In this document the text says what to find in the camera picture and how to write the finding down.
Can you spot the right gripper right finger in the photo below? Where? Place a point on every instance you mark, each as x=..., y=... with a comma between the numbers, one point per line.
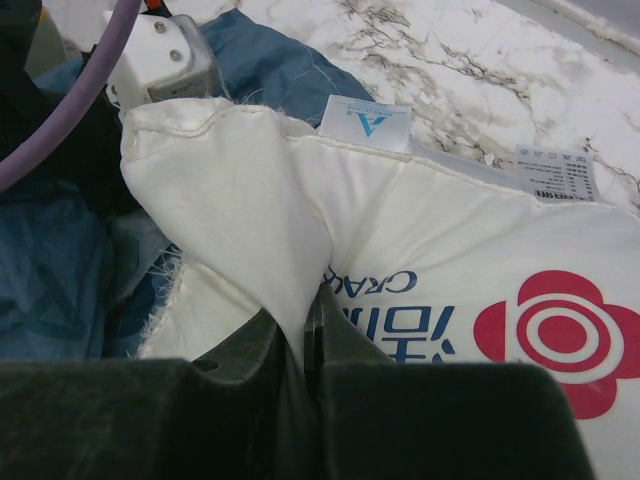
x=382, y=420

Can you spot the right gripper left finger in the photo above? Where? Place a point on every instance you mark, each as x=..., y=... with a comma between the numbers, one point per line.
x=220, y=416

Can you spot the white pillow with red logo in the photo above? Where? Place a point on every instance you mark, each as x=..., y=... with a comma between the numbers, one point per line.
x=430, y=264

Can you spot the blue lettered pillowcase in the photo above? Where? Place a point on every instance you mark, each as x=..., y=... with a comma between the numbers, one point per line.
x=83, y=268

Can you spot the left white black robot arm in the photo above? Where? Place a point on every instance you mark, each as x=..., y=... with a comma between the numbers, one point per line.
x=30, y=100

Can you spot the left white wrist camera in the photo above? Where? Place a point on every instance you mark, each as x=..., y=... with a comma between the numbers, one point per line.
x=163, y=59

